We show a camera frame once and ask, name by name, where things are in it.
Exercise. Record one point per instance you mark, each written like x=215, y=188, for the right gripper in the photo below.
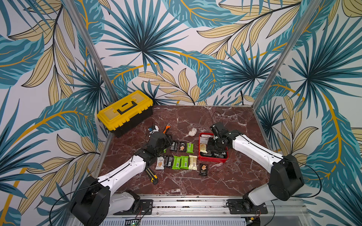
x=214, y=147

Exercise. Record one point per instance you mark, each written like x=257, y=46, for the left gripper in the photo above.
x=168, y=140

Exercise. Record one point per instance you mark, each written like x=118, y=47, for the black cookie packet barcode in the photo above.
x=174, y=146

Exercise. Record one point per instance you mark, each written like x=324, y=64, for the cream cookie packet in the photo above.
x=193, y=162
x=202, y=148

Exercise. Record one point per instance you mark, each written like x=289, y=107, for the white drycake cookie packet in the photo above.
x=160, y=163

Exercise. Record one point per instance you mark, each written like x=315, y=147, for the black drycake cookie packet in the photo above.
x=182, y=146

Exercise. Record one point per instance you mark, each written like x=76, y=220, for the green cookie packet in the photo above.
x=184, y=162
x=190, y=148
x=176, y=163

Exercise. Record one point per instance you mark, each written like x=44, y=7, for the white plastic pipe elbow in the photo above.
x=193, y=132

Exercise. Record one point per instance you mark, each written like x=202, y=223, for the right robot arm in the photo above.
x=284, y=170

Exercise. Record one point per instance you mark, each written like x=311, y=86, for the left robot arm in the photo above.
x=94, y=201

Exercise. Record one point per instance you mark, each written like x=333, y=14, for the red storage box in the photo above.
x=213, y=157

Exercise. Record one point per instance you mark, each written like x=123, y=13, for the yellow black utility knife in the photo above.
x=152, y=176

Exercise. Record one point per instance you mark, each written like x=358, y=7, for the yellow black toolbox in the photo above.
x=125, y=114

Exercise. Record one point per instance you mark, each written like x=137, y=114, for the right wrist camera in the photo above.
x=219, y=130

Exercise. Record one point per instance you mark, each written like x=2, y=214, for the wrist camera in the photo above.
x=153, y=129
x=219, y=130

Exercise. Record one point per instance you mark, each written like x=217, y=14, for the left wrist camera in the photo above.
x=153, y=129

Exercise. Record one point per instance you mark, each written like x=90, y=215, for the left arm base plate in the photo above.
x=140, y=207

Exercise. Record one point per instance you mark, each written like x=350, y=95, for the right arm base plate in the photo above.
x=243, y=206

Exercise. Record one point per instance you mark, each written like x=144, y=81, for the aluminium front rail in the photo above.
x=209, y=210

